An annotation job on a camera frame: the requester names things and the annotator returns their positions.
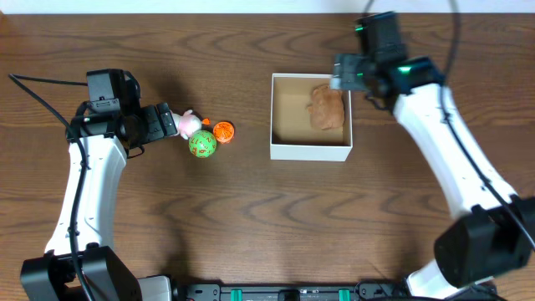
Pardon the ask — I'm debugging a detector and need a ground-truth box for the pink pig toy figure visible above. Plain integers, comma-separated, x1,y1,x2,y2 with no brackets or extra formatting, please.
171,110,211,140

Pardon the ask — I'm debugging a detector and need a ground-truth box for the green ball with red numbers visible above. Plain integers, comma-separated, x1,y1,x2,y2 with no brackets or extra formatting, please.
188,130,217,158

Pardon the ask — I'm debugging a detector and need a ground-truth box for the brown plush toy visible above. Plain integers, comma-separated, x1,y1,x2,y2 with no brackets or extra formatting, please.
307,84,345,130

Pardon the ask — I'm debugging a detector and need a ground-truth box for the orange ribbed round toy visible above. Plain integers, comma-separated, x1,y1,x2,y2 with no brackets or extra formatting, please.
212,121,235,144

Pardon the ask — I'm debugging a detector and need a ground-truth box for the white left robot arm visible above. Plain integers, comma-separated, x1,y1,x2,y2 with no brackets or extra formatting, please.
20,103,177,300

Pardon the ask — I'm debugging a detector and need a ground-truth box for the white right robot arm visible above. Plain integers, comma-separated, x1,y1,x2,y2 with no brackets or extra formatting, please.
330,54,534,299

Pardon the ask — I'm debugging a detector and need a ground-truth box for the white cardboard box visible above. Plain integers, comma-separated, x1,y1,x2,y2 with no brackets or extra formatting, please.
270,73,353,161

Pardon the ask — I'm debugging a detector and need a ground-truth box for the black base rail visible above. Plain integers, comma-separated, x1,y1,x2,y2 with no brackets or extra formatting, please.
183,282,498,301

